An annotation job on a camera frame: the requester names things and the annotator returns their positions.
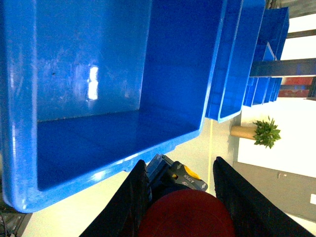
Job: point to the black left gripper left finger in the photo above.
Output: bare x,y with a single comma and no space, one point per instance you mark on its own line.
122,215

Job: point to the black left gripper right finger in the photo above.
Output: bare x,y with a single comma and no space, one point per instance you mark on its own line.
253,215

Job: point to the red push button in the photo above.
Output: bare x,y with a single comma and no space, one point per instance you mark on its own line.
180,205

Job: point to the green potted plant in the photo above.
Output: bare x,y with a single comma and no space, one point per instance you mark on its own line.
263,133

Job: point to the blue target bin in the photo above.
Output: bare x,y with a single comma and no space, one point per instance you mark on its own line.
90,87

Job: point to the stacked blue bins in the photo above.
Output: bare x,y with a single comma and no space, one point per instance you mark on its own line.
251,33

